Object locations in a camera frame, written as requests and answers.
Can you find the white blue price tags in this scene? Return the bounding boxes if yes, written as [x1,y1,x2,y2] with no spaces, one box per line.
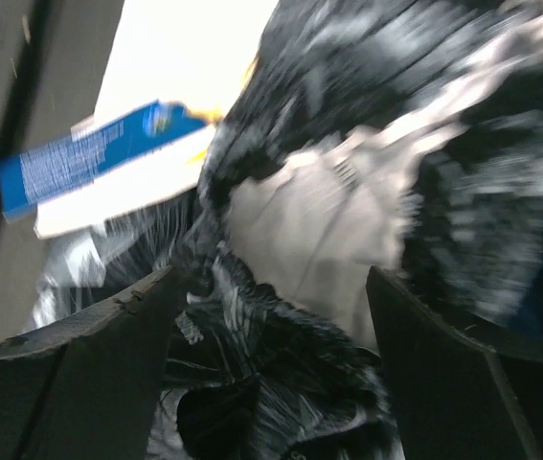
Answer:
[0,101,215,239]

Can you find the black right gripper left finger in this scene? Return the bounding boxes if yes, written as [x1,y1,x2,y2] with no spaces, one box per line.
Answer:
[0,269,184,460]

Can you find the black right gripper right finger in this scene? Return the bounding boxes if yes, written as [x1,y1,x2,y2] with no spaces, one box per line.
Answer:
[367,268,543,460]

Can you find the dark leaf-print shorts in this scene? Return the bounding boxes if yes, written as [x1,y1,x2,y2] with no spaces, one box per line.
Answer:
[31,0,543,460]

